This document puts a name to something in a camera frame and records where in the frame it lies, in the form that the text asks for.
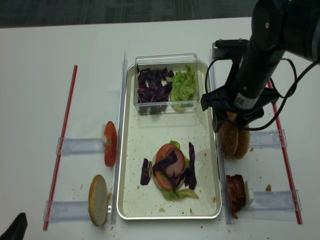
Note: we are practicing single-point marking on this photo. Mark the white block behind bacon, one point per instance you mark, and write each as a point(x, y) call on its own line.
point(249, 195)

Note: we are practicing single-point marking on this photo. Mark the purple cabbage piece left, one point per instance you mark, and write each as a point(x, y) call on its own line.
point(146, 172)

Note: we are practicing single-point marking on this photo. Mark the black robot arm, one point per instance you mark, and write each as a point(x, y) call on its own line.
point(278, 26)

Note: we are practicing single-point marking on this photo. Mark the bottom bun half upright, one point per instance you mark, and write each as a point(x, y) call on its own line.
point(98, 200)

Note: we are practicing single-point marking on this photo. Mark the clear holder upper right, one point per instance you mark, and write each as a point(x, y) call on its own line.
point(268, 139)

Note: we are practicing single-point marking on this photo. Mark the bottom bun on tray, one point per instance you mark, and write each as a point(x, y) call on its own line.
point(161, 180)

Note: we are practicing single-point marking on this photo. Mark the right red strip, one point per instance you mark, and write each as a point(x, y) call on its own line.
point(285, 155)

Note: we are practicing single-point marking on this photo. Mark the tomato slices stack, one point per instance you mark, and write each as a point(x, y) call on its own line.
point(111, 144)

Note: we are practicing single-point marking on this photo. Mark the bacon meat slices stack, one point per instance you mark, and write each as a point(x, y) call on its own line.
point(236, 193)

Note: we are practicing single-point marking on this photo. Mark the chopped purple cabbage pile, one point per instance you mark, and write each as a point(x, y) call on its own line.
point(153, 86)

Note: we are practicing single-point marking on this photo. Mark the clear holder lower right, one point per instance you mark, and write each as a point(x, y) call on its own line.
point(285, 200)

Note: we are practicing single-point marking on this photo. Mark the green lettuce leaf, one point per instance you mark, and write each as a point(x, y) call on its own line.
point(171, 194)

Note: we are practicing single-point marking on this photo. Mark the purple cabbage on ham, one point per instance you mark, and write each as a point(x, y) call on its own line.
point(170, 159)

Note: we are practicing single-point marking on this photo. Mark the sesame bun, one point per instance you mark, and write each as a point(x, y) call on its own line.
point(229, 135)
point(243, 144)

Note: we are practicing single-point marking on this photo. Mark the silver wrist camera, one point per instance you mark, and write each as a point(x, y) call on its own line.
point(233, 49)

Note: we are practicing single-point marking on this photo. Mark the red strip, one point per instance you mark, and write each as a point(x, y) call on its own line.
point(285, 155)
point(58, 158)

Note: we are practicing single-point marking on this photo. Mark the black object bottom left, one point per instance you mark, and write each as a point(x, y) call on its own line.
point(17, 229)

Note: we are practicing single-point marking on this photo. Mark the clear holder lower left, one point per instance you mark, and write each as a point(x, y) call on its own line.
point(63, 211)

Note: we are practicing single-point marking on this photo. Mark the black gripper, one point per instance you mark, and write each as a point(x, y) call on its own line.
point(245, 101)

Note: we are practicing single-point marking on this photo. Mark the white metal tray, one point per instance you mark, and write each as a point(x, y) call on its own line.
point(141, 136)

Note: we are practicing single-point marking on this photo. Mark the clear rail right of tray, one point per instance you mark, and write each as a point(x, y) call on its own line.
point(221, 160)

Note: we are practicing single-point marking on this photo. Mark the left red strip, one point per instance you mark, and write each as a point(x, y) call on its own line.
point(58, 158)

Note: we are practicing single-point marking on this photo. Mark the pink ham slice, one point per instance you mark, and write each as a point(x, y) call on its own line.
point(176, 168)

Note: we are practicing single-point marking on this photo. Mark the long purple cabbage strip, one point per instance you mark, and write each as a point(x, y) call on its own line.
point(190, 179)

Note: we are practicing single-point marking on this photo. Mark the clear holder upper left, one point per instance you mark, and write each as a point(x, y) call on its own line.
point(79, 146)

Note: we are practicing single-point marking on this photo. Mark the clear plastic container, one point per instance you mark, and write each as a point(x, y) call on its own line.
point(174, 62)

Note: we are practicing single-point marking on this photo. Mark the chopped green lettuce pile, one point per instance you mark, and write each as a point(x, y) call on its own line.
point(183, 85)

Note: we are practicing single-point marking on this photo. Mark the clear holder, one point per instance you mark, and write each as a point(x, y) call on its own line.
point(285, 200)
point(79, 146)
point(268, 139)
point(63, 211)

